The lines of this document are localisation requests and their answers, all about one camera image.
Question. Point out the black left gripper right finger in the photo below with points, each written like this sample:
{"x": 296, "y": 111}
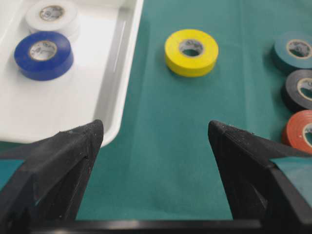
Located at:
{"x": 260, "y": 195}

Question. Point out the red tape roll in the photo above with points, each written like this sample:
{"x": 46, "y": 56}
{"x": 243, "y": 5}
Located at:
{"x": 297, "y": 132}

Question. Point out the white plastic case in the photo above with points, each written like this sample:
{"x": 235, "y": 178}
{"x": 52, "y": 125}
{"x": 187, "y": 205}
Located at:
{"x": 95, "y": 87}

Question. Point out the blue tape roll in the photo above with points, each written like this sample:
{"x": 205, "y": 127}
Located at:
{"x": 44, "y": 55}

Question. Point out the white tape roll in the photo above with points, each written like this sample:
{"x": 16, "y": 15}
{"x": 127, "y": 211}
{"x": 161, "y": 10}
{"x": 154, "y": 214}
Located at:
{"x": 60, "y": 16}

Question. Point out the black tape roll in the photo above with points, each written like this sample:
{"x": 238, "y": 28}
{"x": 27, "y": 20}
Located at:
{"x": 297, "y": 90}

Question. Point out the yellow tape roll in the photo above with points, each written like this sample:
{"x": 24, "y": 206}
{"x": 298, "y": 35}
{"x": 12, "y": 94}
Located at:
{"x": 191, "y": 52}

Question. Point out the green tape roll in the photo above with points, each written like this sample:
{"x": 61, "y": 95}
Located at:
{"x": 292, "y": 51}

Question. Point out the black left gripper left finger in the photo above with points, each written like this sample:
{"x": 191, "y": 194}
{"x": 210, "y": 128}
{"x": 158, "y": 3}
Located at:
{"x": 52, "y": 178}

